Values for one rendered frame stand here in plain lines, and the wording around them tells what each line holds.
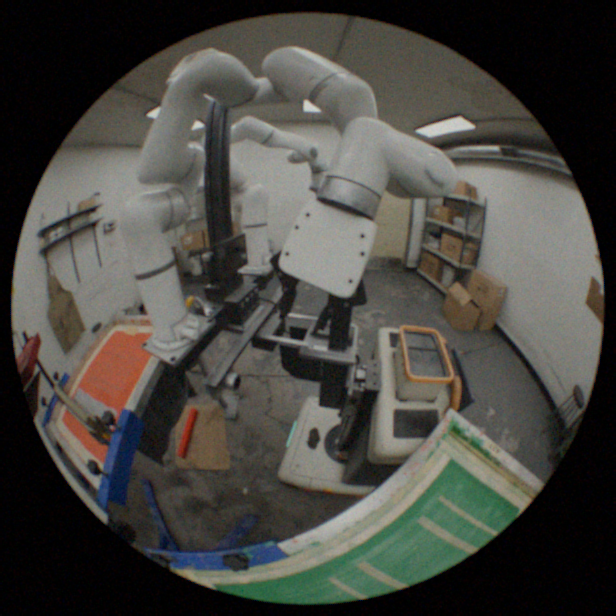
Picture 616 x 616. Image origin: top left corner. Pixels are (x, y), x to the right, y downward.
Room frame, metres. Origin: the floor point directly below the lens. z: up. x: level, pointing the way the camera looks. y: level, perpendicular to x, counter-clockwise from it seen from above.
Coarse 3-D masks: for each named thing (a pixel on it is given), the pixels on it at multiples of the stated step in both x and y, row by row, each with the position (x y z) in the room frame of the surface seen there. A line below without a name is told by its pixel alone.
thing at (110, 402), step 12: (144, 336) 0.48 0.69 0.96; (144, 360) 0.35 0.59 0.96; (132, 372) 0.28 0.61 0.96; (132, 384) 0.23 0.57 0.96; (96, 396) 0.11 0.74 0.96; (108, 396) 0.14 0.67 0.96; (120, 396) 0.17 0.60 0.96; (120, 408) 0.12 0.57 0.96; (84, 432) -0.06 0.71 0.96; (84, 444) -0.10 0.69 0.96; (96, 444) -0.05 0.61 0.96; (96, 456) -0.09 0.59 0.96
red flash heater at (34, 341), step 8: (32, 336) 0.02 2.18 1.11; (24, 344) -0.12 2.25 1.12; (32, 344) -0.02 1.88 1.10; (40, 344) 0.07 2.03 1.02; (24, 352) -0.15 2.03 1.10; (32, 352) -0.05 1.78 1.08; (32, 360) -0.09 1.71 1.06; (24, 368) -0.20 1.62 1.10; (32, 368) -0.13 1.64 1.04; (24, 376) -0.24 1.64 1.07; (32, 376) -0.17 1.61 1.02; (24, 384) -0.29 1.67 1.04
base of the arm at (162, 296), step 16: (176, 272) 0.32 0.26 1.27; (144, 288) 0.25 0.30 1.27; (160, 288) 0.27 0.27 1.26; (176, 288) 0.30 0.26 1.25; (144, 304) 0.26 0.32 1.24; (160, 304) 0.26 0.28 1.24; (176, 304) 0.29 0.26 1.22; (160, 320) 0.26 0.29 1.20; (176, 320) 0.28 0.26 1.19; (192, 320) 0.31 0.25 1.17; (160, 336) 0.25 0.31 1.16; (176, 336) 0.26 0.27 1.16; (192, 336) 0.26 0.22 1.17
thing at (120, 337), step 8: (112, 336) 0.44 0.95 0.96; (120, 336) 0.45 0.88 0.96; (128, 336) 0.46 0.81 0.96; (104, 344) 0.38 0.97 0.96; (96, 360) 0.27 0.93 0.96; (88, 368) 0.21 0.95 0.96; (80, 384) 0.11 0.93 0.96; (88, 384) 0.13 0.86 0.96; (88, 392) 0.10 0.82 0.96; (96, 392) 0.13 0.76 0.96; (64, 416) -0.09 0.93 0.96; (72, 416) -0.05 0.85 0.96; (64, 424) -0.12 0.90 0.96; (72, 424) -0.08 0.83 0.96; (80, 424) -0.04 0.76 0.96; (72, 432) -0.11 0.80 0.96
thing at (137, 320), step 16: (112, 320) 0.53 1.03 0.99; (128, 320) 0.54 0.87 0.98; (144, 320) 0.55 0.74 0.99; (96, 336) 0.38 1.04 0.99; (80, 368) 0.18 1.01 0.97; (160, 368) 0.32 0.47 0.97; (144, 384) 0.23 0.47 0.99; (144, 400) 0.18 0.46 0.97; (64, 448) -0.19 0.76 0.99; (80, 464) -0.17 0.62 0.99; (96, 480) -0.16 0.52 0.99
